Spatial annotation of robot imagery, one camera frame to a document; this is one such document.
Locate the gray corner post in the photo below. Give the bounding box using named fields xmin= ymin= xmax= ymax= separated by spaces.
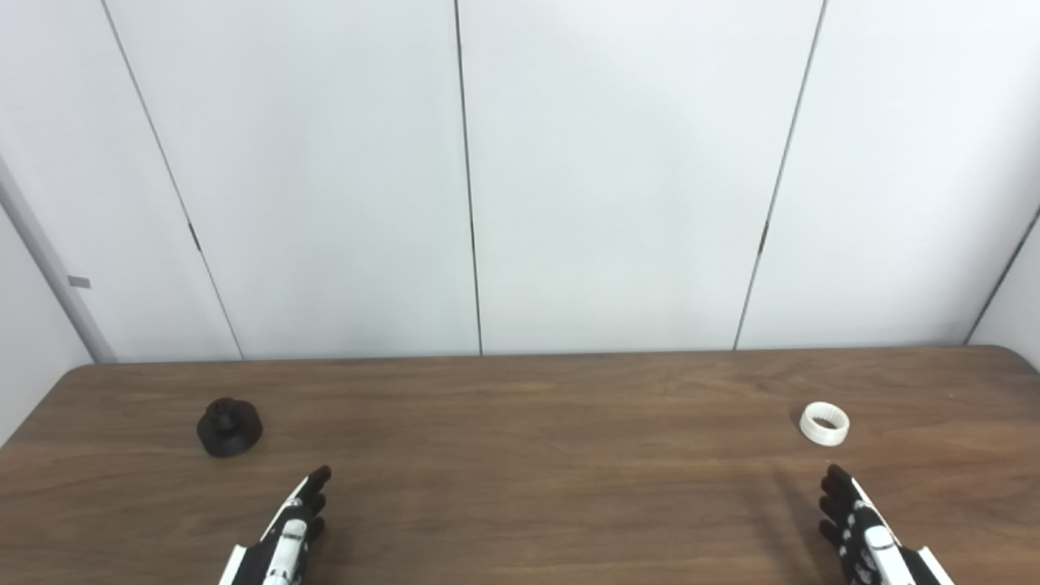
xmin=0 ymin=154 xmax=119 ymax=364

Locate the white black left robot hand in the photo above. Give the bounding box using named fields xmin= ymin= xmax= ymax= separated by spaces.
xmin=218 ymin=465 xmax=332 ymax=585

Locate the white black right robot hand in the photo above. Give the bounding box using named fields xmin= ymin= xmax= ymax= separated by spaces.
xmin=818 ymin=463 xmax=956 ymax=585

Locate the white ring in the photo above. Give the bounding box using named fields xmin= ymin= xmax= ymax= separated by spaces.
xmin=799 ymin=401 xmax=851 ymax=447

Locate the round black part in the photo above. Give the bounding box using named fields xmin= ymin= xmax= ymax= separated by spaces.
xmin=197 ymin=396 xmax=264 ymax=457

